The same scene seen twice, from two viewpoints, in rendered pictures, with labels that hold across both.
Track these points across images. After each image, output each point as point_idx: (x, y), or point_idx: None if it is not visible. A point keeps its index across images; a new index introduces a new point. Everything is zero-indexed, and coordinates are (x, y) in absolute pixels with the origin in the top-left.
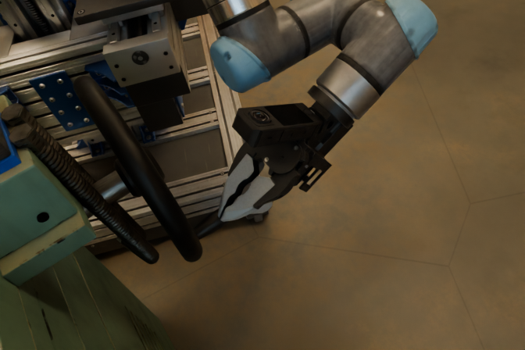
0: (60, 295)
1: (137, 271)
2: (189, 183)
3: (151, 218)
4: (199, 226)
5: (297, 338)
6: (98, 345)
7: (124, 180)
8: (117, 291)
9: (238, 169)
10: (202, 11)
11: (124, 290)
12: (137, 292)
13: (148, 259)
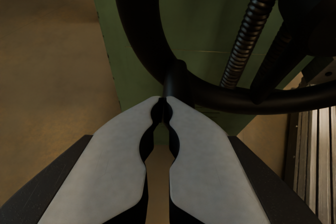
0: None
1: (265, 149)
2: (330, 220)
3: (303, 169)
4: (179, 72)
5: (158, 222)
6: (169, 21)
7: None
8: None
9: (226, 165)
10: None
11: (243, 117)
12: (250, 143)
13: (221, 78)
